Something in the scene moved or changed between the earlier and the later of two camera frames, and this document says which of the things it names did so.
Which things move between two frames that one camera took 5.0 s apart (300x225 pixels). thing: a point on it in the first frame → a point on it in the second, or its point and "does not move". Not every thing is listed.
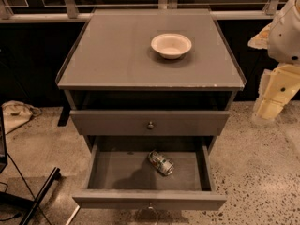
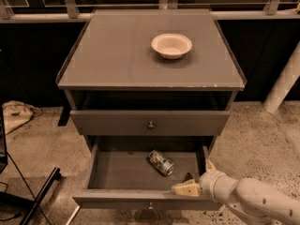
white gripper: (285, 35) → (208, 180)
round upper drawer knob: (150, 126) does not move
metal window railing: (68, 11) does not move
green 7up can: (162, 163) does not move
